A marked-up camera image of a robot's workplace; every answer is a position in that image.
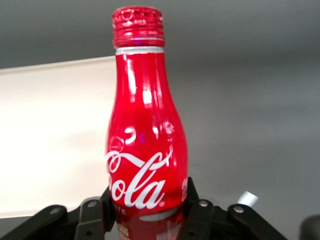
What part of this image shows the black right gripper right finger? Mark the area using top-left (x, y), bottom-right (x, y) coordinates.
top-left (179, 176), bottom-right (285, 240)

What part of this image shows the beige rectangular tray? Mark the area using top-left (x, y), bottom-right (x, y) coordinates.
top-left (0, 55), bottom-right (118, 222)

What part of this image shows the red coke bottle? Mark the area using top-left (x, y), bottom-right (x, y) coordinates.
top-left (104, 6), bottom-right (191, 240)

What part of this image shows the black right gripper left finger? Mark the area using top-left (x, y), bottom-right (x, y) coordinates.
top-left (0, 184), bottom-right (119, 240)

